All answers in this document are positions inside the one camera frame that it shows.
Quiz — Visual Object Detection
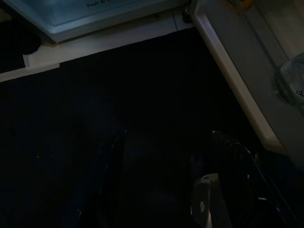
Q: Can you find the clear fridge crisper drawer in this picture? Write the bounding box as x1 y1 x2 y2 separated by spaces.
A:
4 0 190 43

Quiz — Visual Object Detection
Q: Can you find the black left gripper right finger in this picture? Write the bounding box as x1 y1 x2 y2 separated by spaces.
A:
211 130 297 228

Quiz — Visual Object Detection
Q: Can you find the black shoe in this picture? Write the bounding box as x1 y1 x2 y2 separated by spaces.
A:
22 35 42 54

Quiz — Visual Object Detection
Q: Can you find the pale plastic bottle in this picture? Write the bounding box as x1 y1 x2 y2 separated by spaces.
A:
272 53 304 106

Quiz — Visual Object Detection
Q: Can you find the open fridge door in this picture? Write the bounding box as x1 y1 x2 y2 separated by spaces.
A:
192 0 304 171

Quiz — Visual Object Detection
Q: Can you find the grey two-door fridge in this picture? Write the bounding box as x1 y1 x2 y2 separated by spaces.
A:
0 0 198 45

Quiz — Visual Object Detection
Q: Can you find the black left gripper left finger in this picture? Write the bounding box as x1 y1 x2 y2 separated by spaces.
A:
73 130 126 228

